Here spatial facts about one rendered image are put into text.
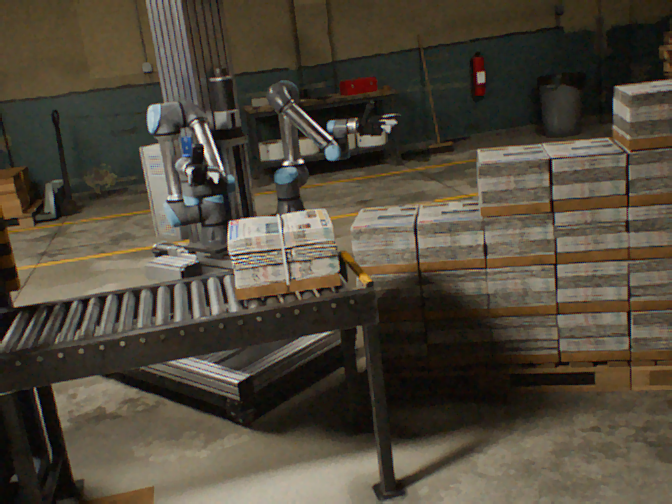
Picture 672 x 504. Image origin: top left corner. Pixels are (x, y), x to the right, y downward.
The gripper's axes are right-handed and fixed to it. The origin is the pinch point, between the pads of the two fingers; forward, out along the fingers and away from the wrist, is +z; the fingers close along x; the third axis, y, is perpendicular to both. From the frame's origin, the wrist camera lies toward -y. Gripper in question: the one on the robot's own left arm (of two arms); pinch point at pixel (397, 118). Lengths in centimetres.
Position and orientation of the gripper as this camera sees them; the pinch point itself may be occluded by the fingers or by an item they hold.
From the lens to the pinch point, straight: 379.9
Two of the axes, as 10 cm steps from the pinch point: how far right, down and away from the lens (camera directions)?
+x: -2.4, 4.2, -8.7
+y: 1.5, 9.1, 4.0
